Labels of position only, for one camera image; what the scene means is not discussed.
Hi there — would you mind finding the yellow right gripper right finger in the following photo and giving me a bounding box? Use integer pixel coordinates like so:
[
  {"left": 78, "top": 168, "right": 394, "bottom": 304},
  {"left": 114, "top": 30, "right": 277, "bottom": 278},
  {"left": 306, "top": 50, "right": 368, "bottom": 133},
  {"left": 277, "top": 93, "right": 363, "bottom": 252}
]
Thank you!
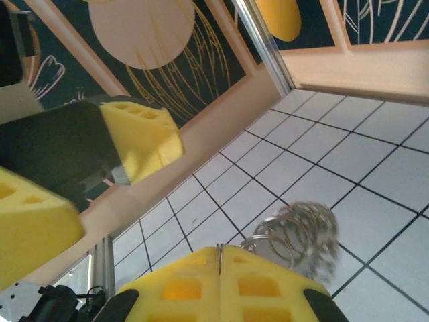
[{"left": 219, "top": 244, "right": 349, "bottom": 322}]

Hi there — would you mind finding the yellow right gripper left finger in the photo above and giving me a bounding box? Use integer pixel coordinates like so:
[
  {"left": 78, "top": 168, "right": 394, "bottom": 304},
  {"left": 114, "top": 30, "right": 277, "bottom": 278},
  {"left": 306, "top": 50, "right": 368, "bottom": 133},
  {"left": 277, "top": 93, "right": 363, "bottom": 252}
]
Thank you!
[{"left": 95, "top": 246, "right": 222, "bottom": 322}]

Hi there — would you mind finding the aluminium front rail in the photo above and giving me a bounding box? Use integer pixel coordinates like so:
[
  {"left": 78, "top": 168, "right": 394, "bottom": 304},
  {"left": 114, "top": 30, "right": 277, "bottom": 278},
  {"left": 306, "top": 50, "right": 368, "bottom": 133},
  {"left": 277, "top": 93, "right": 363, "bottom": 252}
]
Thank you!
[{"left": 88, "top": 234, "right": 117, "bottom": 301}]

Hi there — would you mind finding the aluminium frame post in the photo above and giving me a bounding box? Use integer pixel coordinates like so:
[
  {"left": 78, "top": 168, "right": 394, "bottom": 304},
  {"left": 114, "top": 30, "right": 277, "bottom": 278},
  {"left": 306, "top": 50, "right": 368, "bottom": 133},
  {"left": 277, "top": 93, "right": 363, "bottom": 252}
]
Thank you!
[{"left": 231, "top": 0, "right": 298, "bottom": 98}]

